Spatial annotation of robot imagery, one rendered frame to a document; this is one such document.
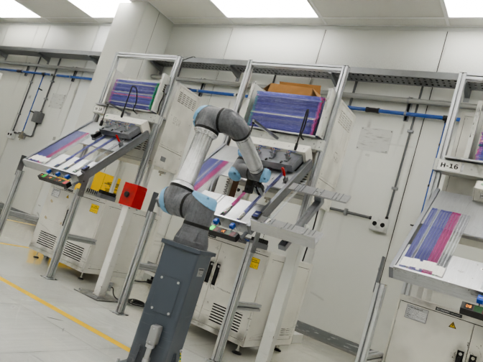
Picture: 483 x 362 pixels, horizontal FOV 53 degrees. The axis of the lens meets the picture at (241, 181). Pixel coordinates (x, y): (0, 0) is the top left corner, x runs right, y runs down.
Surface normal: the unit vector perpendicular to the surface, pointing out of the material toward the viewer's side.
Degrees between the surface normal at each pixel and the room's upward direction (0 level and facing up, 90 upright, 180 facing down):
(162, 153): 90
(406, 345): 90
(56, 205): 90
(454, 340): 90
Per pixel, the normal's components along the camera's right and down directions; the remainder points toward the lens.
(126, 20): -0.50, -0.25
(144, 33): 0.81, 0.18
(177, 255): -0.29, -0.20
